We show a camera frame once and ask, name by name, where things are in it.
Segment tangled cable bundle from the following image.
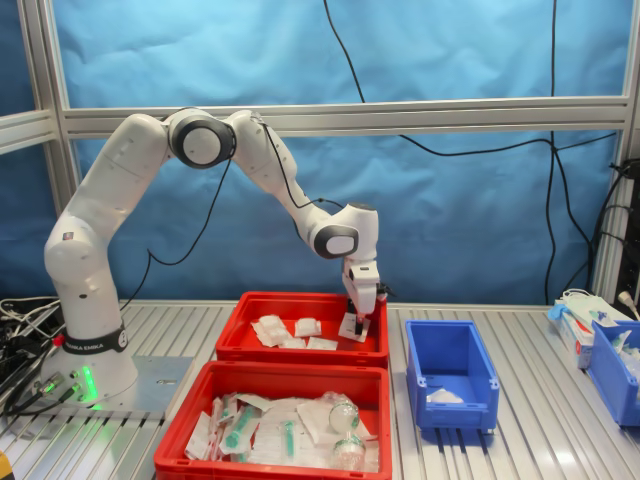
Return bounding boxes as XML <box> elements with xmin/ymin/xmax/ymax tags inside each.
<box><xmin>0</xmin><ymin>295</ymin><xmax>84</xmax><ymax>419</ymax></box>

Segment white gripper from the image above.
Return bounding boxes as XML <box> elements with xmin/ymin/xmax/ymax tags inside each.
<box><xmin>341</xmin><ymin>260</ymin><xmax>381</xmax><ymax>336</ymax></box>

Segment black camera cable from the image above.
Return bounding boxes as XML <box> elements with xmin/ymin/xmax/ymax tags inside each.
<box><xmin>117</xmin><ymin>114</ymin><xmax>346</xmax><ymax>314</ymax></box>

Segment white sterile pouch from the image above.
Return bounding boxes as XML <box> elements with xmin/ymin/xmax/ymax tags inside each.
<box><xmin>183</xmin><ymin>410</ymin><xmax>221</xmax><ymax>461</ymax></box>

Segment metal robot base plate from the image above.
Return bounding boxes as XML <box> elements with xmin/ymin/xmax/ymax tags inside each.
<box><xmin>74</xmin><ymin>354</ymin><xmax>194</xmax><ymax>421</ymax></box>

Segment white paper pouch pile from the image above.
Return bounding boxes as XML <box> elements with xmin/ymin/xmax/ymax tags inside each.
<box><xmin>294</xmin><ymin>397</ymin><xmax>331</xmax><ymax>444</ymax></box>

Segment white green-edged pouch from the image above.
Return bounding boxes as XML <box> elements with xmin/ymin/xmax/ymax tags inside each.
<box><xmin>234</xmin><ymin>393</ymin><xmax>274</xmax><ymax>414</ymax></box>

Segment blue backdrop cloth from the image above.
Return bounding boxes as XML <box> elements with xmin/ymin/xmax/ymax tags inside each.
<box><xmin>0</xmin><ymin>0</ymin><xmax>640</xmax><ymax>305</ymax></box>

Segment black hanging cable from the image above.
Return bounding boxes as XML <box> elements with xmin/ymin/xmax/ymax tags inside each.
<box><xmin>322</xmin><ymin>0</ymin><xmax>619</xmax><ymax>157</ymax></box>

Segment aluminium profile frame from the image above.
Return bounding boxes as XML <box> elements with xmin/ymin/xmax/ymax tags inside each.
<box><xmin>0</xmin><ymin>0</ymin><xmax>640</xmax><ymax>306</ymax></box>

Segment stack of face masks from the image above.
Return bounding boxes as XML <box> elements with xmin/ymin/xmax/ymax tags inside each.
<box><xmin>559</xmin><ymin>288</ymin><xmax>614</xmax><ymax>324</ymax></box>

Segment white face mask box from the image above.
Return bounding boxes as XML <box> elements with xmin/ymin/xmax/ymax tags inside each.
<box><xmin>553</xmin><ymin>299</ymin><xmax>596</xmax><ymax>370</ymax></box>

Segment packets in blue bin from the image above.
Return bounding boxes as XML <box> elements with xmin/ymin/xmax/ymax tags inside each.
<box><xmin>607</xmin><ymin>329</ymin><xmax>640</xmax><ymax>381</ymax></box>

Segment blue storage bin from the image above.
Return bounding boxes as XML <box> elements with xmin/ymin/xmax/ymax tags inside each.
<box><xmin>403</xmin><ymin>318</ymin><xmax>500</xmax><ymax>430</ymax></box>

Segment red crate with syringes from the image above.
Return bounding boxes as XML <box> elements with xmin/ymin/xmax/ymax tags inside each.
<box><xmin>152</xmin><ymin>359</ymin><xmax>393</xmax><ymax>480</ymax></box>

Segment large green packaged syringe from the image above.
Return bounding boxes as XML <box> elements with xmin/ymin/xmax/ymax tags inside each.
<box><xmin>219</xmin><ymin>405</ymin><xmax>262</xmax><ymax>454</ymax></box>

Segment green syringe in pouch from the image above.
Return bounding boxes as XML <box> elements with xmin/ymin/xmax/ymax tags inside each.
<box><xmin>212</xmin><ymin>394</ymin><xmax>239</xmax><ymax>426</ymax></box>

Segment red crate with bandages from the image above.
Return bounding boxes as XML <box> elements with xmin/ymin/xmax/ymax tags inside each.
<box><xmin>214</xmin><ymin>291</ymin><xmax>390</xmax><ymax>370</ymax></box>

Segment clear filter with green label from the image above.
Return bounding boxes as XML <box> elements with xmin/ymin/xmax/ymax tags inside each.
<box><xmin>332</xmin><ymin>433</ymin><xmax>366</xmax><ymax>469</ymax></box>

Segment black vertical cable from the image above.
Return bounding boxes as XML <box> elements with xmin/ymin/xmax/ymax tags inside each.
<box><xmin>542</xmin><ymin>0</ymin><xmax>596</xmax><ymax>304</ymax></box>

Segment clear wrapper bag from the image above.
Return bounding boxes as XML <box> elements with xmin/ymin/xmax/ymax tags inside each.
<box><xmin>349</xmin><ymin>424</ymin><xmax>381</xmax><ymax>474</ymax></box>

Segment black equipment rack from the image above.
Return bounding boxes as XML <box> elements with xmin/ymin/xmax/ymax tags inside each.
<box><xmin>592</xmin><ymin>157</ymin><xmax>640</xmax><ymax>306</ymax></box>

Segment blue bin with packets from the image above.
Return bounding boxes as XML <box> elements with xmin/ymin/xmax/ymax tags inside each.
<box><xmin>585</xmin><ymin>319</ymin><xmax>640</xmax><ymax>427</ymax></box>

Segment slim green packaged syringe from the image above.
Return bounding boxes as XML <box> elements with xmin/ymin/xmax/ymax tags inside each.
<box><xmin>279</xmin><ymin>419</ymin><xmax>299</xmax><ymax>459</ymax></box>

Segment clear round filter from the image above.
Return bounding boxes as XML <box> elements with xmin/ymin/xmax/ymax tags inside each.
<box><xmin>327</xmin><ymin>401</ymin><xmax>359</xmax><ymax>432</ymax></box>

